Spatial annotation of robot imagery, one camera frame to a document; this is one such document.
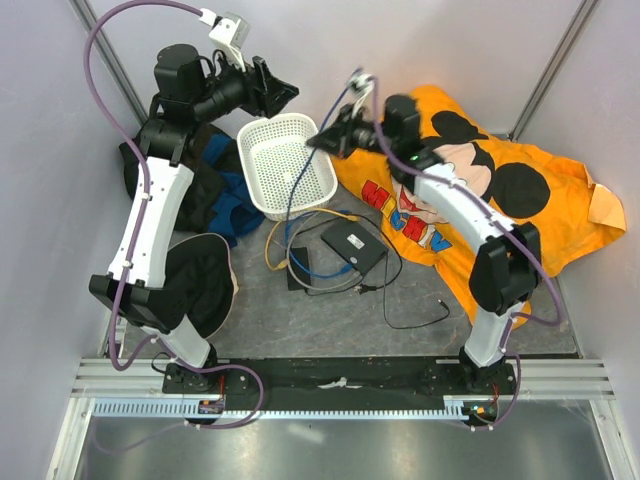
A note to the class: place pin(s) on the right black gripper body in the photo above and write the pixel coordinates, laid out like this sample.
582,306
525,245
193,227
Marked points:
364,134

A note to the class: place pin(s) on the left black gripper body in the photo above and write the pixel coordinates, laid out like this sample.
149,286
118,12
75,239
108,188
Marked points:
255,98

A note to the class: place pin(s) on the black network switch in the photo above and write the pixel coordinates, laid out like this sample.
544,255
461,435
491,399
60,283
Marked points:
355,245

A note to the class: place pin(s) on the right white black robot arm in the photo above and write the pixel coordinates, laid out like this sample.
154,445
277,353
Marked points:
433,194

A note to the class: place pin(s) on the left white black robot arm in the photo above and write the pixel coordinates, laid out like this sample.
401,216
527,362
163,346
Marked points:
191,94

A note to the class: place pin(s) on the white plastic basket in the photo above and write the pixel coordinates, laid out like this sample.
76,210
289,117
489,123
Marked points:
284,176

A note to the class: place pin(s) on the black blue jacket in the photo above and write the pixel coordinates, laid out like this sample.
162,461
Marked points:
220,200

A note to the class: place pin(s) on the black power adapter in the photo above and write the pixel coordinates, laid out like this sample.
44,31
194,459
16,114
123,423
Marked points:
300,264

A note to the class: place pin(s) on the black round hat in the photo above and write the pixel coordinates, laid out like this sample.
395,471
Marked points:
199,269

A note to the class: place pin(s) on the orange Mickey Mouse pillowcase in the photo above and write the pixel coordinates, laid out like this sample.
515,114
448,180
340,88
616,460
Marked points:
573,214

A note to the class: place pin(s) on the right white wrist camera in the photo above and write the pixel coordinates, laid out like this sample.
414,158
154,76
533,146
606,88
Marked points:
361,85

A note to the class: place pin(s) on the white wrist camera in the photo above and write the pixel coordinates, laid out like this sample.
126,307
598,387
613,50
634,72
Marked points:
228,33
361,85

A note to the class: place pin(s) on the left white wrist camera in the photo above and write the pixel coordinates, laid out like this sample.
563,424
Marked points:
228,33

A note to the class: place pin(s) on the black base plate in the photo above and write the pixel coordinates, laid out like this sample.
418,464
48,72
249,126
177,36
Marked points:
409,381

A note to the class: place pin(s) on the grey slotted cable duct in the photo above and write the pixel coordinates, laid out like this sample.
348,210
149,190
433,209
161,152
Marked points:
197,409

